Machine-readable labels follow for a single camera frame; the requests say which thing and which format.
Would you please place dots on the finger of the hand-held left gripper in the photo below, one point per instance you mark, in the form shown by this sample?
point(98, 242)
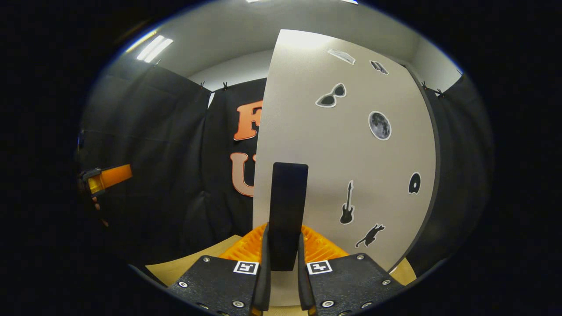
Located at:
point(115, 175)

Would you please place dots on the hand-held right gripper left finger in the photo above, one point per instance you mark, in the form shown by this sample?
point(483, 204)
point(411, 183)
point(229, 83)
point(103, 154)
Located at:
point(264, 285)

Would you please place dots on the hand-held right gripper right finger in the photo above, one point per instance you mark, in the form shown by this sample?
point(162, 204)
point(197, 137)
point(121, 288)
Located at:
point(304, 285)

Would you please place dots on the beige cabinet door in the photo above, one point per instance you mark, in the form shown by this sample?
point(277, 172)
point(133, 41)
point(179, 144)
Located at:
point(342, 153)

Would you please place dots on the black backdrop cloth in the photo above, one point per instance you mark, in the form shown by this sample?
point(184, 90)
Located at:
point(167, 153)

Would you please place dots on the narrow ceiling light panel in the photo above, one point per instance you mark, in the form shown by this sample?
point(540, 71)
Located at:
point(154, 47)

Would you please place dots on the dark grey cabinet frame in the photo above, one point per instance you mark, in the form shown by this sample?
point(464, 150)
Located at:
point(433, 153)

